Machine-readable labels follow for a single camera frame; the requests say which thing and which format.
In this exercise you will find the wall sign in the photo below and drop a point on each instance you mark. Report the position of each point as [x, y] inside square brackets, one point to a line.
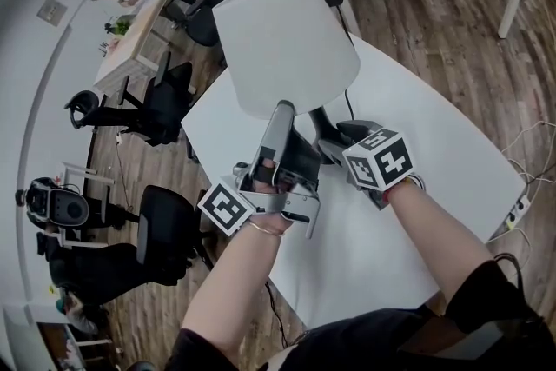
[52, 12]

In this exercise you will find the person's left forearm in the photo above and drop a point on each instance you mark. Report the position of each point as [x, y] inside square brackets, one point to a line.
[234, 286]

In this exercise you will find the white shade table lamp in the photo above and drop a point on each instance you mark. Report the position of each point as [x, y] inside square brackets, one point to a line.
[282, 48]

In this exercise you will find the white power strip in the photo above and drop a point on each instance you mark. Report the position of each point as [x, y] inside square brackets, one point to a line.
[519, 213]

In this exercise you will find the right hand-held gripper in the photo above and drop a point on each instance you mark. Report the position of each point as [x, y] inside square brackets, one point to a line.
[382, 160]

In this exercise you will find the white metal frame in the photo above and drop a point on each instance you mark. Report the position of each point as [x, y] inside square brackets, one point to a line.
[69, 169]

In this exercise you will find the light wooden desk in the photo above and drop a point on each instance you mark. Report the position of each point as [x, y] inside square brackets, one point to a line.
[139, 39]

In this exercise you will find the small green potted plant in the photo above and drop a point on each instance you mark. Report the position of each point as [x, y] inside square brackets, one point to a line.
[122, 28]

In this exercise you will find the white square table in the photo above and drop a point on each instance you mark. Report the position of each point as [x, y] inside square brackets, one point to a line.
[434, 187]

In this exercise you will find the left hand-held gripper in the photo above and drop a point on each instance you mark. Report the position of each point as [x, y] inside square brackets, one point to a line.
[226, 208]

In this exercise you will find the person's right forearm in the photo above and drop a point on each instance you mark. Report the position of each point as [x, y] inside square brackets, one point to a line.
[434, 239]

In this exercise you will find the person's black shirt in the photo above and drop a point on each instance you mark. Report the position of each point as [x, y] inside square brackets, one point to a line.
[356, 343]

